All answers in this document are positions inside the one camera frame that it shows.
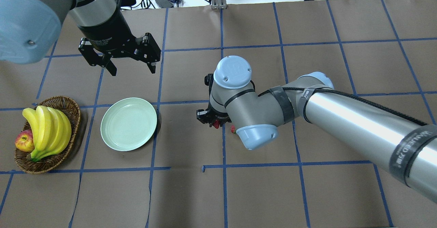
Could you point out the light green plate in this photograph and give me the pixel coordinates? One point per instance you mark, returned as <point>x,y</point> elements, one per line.
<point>128,124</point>

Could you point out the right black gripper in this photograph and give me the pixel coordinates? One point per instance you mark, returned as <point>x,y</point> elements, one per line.
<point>206,116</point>

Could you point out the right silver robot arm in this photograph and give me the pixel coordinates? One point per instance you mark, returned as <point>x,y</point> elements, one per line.
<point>402,145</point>

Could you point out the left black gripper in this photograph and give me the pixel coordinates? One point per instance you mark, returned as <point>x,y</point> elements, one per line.
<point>106,30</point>

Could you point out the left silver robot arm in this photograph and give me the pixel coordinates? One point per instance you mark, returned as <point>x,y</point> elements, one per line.
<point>28,28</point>

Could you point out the red apple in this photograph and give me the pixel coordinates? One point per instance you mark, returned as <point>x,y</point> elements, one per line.
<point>25,141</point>

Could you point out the brown wicker basket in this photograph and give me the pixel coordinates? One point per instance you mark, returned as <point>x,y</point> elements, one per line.
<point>73,112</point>

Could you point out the black power adapter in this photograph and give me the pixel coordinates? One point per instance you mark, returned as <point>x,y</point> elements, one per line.
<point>164,3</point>

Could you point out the yellow banana bunch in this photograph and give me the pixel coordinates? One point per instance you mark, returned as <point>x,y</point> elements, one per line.
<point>51,131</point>

